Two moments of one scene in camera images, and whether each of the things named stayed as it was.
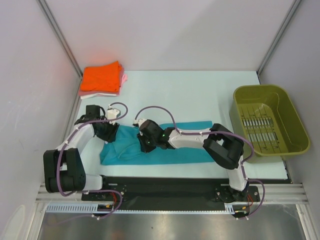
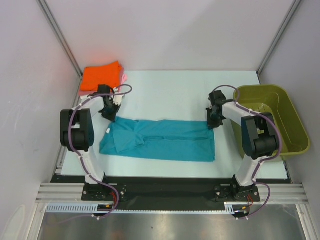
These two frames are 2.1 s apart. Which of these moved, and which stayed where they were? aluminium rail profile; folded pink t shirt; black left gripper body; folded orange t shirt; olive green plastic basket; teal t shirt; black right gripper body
Moved: black right gripper body; teal t shirt; black left gripper body
Stayed: folded pink t shirt; folded orange t shirt; aluminium rail profile; olive green plastic basket
